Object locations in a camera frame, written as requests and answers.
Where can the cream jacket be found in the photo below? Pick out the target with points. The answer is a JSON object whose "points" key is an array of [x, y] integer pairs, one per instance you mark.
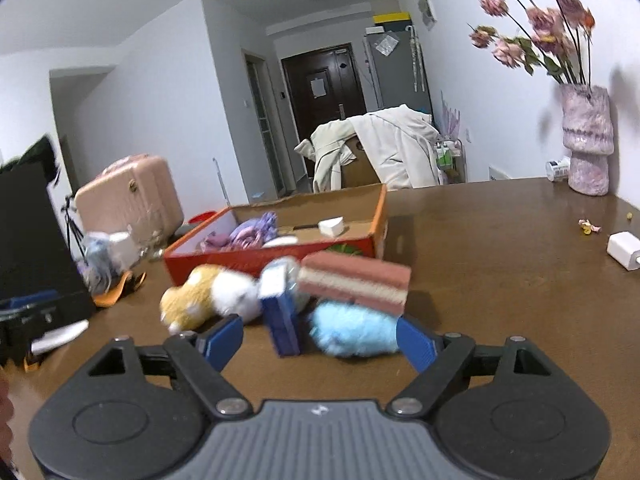
{"points": [[400, 145]]}

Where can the purple satin scrunchie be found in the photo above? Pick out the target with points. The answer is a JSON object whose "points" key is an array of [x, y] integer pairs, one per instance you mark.
{"points": [[216, 243]]}

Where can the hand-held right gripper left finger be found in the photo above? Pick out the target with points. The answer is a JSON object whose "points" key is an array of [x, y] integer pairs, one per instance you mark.
{"points": [[225, 340]]}

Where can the white mop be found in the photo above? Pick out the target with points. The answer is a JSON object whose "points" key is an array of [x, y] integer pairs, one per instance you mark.
{"points": [[220, 180]]}

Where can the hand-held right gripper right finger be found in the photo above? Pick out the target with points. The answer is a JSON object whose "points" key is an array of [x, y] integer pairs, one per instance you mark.
{"points": [[415, 342]]}

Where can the white foam ball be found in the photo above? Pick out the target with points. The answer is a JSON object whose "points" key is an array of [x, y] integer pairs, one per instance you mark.
{"points": [[280, 242]]}

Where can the folded white umbrella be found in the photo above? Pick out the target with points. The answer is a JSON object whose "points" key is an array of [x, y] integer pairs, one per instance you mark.
{"points": [[416, 60]]}

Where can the pink layered sponge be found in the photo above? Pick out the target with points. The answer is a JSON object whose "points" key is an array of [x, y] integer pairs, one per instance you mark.
{"points": [[355, 280]]}

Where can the white utility cart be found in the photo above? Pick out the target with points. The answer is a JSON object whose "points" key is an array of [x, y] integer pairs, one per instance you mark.
{"points": [[447, 160]]}

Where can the pink suitcase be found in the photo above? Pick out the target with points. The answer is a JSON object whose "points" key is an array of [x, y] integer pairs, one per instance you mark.
{"points": [[130, 195]]}

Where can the purple wall decoration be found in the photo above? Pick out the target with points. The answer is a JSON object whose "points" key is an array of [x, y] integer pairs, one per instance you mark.
{"points": [[450, 117]]}

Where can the grey refrigerator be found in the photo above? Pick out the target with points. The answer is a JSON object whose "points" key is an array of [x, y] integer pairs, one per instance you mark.
{"points": [[400, 80]]}

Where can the yellow black box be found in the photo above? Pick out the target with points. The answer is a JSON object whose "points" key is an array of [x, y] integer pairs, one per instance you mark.
{"points": [[392, 17]]}

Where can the grey interior door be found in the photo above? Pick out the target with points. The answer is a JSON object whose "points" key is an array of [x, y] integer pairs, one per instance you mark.
{"points": [[262, 125]]}

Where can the orange cardboard box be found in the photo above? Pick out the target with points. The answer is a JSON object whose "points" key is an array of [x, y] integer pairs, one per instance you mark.
{"points": [[240, 259]]}

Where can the white foam block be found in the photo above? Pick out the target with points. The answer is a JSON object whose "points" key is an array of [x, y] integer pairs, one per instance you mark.
{"points": [[331, 226]]}

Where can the black paper bag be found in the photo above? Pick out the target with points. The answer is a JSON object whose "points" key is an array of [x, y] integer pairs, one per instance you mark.
{"points": [[30, 230]]}

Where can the pink stone vase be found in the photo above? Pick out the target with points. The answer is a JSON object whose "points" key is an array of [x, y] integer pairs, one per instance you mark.
{"points": [[585, 135]]}

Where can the small pink trinket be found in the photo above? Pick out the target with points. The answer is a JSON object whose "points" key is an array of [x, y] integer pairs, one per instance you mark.
{"points": [[589, 226]]}

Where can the small white jar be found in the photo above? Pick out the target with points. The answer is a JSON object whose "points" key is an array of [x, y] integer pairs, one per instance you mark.
{"points": [[557, 170]]}

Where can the lavender fabric pouch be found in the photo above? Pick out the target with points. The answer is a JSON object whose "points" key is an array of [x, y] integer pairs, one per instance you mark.
{"points": [[252, 232]]}

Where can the white charger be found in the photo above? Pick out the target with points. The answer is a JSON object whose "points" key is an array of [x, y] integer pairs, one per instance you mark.
{"points": [[622, 250]]}

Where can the red bucket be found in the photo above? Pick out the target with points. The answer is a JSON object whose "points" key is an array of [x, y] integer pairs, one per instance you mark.
{"points": [[202, 217]]}

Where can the white board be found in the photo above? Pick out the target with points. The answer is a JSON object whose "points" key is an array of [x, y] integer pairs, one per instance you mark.
{"points": [[497, 174]]}

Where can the yellow white plush toy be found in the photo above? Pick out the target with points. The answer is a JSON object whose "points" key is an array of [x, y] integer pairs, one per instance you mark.
{"points": [[210, 295]]}

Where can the light blue fluffy ball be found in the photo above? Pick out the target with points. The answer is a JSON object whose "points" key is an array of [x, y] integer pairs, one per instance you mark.
{"points": [[350, 330]]}

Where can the black tripod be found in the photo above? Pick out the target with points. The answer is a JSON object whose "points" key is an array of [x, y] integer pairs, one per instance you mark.
{"points": [[71, 225]]}

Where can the blue snack packet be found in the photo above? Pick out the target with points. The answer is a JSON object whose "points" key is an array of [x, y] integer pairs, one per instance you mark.
{"points": [[282, 325]]}

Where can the white blue plastic bag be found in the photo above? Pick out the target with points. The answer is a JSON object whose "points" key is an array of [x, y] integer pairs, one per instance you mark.
{"points": [[110, 255]]}

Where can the dried pink roses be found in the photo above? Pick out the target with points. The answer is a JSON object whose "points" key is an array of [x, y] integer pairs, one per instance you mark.
{"points": [[545, 22]]}

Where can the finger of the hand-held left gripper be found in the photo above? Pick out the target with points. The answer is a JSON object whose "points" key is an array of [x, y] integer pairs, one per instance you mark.
{"points": [[45, 301]]}

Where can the dark entrance door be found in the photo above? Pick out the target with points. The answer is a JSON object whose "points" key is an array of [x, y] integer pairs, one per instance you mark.
{"points": [[345, 105]]}

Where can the brown wooden chair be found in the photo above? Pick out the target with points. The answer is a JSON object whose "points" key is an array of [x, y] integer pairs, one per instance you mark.
{"points": [[357, 170]]}

